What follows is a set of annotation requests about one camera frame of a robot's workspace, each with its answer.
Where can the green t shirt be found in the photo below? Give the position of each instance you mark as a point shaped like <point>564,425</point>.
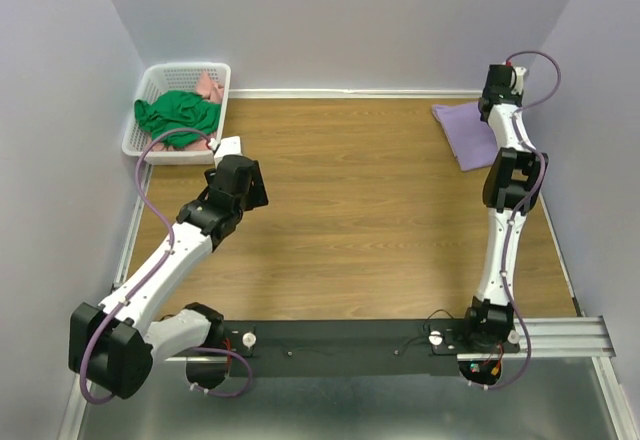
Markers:
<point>188,114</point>

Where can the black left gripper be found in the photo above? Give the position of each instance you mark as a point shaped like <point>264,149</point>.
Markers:
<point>257,193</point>

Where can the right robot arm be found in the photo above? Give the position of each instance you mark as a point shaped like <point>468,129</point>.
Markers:
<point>510,192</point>

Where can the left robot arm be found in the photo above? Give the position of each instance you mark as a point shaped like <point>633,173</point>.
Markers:
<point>114,345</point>

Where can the purple t shirt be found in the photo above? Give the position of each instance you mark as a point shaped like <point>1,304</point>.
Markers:
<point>471,140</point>

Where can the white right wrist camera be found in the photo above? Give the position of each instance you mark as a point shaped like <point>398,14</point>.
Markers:
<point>519,74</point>

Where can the pink t shirt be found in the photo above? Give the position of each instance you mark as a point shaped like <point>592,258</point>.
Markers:
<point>209,90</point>

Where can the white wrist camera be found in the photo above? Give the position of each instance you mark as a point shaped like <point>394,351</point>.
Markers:
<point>519,74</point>
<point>225,147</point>

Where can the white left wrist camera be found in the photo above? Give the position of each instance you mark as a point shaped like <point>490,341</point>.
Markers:
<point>225,147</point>

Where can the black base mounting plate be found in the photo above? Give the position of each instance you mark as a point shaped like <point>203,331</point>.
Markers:
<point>337,348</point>

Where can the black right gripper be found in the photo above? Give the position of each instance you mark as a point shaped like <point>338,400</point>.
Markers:
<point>509,94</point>

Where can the aluminium extrusion rail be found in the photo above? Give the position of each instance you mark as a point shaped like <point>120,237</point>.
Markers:
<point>560,338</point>

